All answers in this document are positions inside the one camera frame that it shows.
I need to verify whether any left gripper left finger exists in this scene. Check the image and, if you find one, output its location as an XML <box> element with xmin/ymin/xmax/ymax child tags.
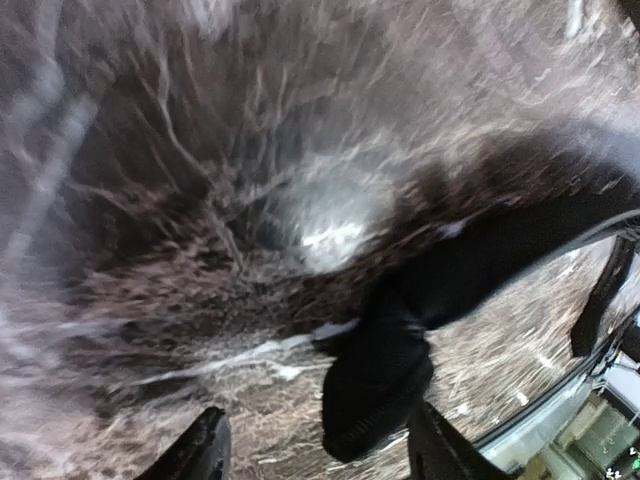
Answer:
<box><xmin>144</xmin><ymin>406</ymin><xmax>231</xmax><ymax>480</ymax></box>

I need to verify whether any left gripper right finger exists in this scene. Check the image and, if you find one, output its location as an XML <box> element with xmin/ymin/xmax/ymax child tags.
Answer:
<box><xmin>407</xmin><ymin>401</ymin><xmax>510</xmax><ymax>480</ymax></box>

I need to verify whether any black necktie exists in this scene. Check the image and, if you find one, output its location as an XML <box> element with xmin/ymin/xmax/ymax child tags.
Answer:
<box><xmin>321</xmin><ymin>178</ymin><xmax>639</xmax><ymax>463</ymax></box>

